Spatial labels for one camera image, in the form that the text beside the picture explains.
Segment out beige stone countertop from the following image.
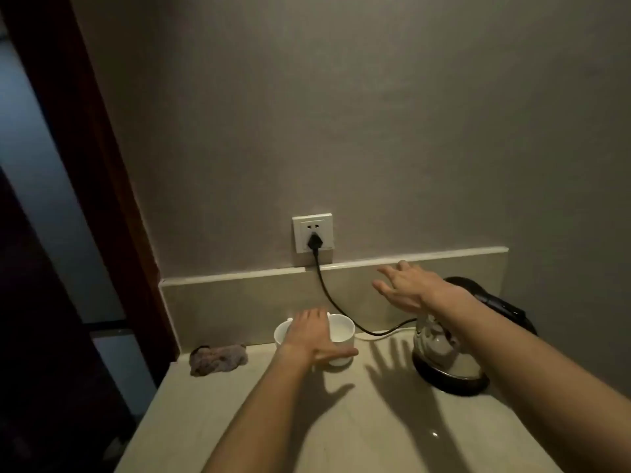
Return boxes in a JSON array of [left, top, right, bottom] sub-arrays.
[[114, 334, 565, 473]]

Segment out beige stone backsplash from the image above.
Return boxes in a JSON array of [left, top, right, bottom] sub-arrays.
[[158, 246, 509, 354]]

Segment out white cup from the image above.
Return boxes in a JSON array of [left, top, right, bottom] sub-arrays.
[[273, 317, 296, 348], [327, 313, 360, 368]]

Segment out person's right hand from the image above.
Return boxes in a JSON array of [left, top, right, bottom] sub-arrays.
[[372, 259, 459, 317]]

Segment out white wall socket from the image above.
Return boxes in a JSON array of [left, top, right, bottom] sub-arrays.
[[291, 213, 334, 254]]

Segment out steel kettle with black handle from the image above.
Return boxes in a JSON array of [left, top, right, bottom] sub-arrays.
[[411, 276, 538, 381]]

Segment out person's left forearm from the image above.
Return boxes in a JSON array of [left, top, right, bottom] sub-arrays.
[[200, 347, 316, 473]]

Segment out black power plug and cable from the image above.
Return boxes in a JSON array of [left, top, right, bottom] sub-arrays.
[[306, 231, 420, 337]]

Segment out frosted glass door panel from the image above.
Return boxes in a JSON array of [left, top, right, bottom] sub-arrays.
[[0, 24, 158, 390]]

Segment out person's right forearm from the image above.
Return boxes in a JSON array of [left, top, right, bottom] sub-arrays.
[[423, 285, 631, 473]]

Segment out dark wooden door frame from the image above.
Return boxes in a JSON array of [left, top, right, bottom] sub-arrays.
[[0, 0, 181, 390]]

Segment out person's left hand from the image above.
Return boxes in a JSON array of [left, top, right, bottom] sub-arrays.
[[275, 307, 360, 374]]

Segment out crumpled purple-grey cloth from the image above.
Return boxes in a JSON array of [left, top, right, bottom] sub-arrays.
[[189, 343, 249, 378]]

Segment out dark wooden door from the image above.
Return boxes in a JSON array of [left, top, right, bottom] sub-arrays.
[[0, 167, 134, 473]]

